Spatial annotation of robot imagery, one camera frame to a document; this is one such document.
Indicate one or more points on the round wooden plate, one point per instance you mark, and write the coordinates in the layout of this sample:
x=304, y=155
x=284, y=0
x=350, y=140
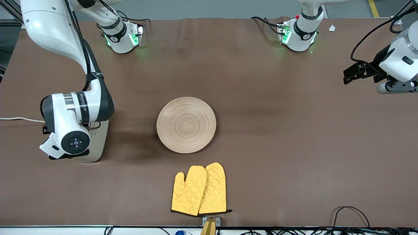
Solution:
x=186, y=125

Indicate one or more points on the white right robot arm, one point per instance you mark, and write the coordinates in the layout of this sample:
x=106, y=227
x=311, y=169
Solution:
x=45, y=26

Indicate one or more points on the chrome two-slot toaster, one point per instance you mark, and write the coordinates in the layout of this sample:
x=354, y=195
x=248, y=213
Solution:
x=99, y=143

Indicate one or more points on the small white paper tag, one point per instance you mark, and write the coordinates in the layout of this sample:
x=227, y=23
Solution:
x=332, y=28

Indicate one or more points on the brown table cover mat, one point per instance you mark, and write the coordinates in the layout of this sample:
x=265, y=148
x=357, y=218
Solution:
x=277, y=130

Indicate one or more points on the yellow quilted oven mitt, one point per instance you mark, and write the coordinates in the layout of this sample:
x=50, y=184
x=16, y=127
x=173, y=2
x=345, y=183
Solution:
x=215, y=189
x=189, y=192

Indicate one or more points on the small blue round object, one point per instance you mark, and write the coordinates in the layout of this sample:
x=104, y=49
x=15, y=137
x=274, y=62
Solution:
x=180, y=233

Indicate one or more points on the yellow wooden stick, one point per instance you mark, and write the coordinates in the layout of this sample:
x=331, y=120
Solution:
x=209, y=228

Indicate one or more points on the aluminium profile frame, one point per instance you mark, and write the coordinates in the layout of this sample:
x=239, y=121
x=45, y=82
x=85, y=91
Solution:
x=13, y=23

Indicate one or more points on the grey metal bracket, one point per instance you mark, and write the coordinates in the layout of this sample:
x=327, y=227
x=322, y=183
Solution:
x=218, y=221

